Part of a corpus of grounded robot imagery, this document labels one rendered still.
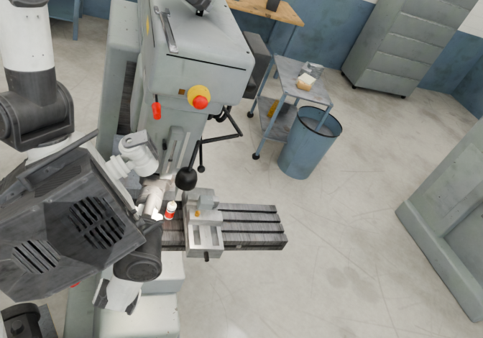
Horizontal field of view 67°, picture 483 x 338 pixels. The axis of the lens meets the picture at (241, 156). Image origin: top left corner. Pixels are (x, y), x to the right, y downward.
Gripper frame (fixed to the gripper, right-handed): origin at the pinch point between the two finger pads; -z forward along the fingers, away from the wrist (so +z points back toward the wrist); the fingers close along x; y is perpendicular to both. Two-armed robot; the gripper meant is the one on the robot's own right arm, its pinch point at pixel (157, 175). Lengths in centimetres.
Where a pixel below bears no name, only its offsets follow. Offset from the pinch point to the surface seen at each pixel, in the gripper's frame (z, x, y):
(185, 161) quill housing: 7.2, -8.4, -16.7
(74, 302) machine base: 5, 26, 103
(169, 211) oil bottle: -2.2, -9.0, 21.6
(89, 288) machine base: -5, 21, 103
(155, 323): 35, -15, 48
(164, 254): 10.4, -12.0, 35.9
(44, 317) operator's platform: 24, 33, 83
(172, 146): 12.6, -2.6, -26.2
